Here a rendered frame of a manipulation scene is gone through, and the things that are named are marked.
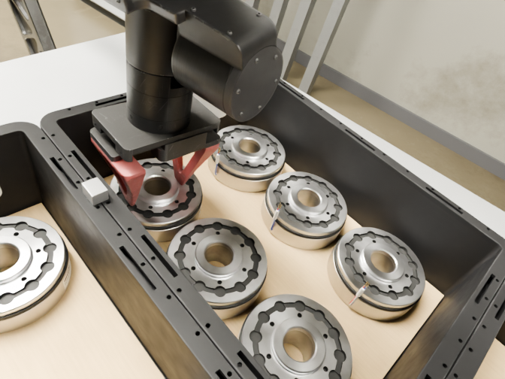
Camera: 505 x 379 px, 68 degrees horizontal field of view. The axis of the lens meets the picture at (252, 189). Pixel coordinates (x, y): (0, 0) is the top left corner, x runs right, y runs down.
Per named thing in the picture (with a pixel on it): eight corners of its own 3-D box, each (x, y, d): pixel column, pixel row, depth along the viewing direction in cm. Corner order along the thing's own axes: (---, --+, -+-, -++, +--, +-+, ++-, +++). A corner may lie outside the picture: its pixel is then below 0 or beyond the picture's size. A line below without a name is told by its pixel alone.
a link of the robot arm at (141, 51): (168, -32, 30) (107, -28, 26) (231, 0, 28) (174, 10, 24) (164, 50, 35) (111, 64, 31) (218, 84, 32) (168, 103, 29)
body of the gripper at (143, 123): (220, 136, 38) (232, 68, 33) (126, 168, 32) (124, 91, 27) (182, 104, 41) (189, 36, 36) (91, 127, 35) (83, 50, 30)
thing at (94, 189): (82, 192, 31) (80, 182, 30) (98, 186, 32) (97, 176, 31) (93, 206, 30) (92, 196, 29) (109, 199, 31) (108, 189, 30)
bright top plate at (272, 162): (196, 140, 50) (197, 136, 50) (252, 121, 56) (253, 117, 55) (243, 188, 46) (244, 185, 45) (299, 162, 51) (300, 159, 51)
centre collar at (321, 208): (279, 194, 46) (281, 190, 45) (307, 181, 48) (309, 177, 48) (307, 222, 43) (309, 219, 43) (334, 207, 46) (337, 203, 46)
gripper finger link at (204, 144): (212, 192, 43) (225, 126, 37) (158, 217, 39) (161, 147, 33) (179, 159, 46) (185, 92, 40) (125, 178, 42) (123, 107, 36)
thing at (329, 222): (250, 189, 46) (251, 186, 45) (306, 165, 51) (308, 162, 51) (305, 250, 41) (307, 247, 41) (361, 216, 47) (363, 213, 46)
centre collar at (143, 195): (125, 183, 42) (125, 179, 41) (164, 168, 45) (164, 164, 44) (149, 212, 40) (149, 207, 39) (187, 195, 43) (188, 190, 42)
